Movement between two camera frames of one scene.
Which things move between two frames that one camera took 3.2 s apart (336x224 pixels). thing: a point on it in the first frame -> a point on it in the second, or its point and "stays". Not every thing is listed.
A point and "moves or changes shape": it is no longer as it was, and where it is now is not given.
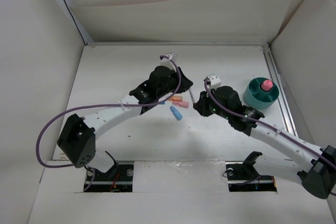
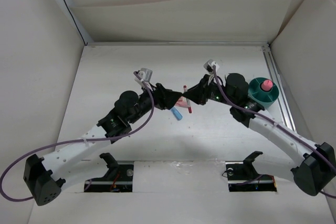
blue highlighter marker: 177,114 stays
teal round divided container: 256,97 stays
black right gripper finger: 202,106 -> 198,93
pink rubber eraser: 266,85 stays
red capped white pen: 191,96 moves or changes shape
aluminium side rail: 286,115 stays
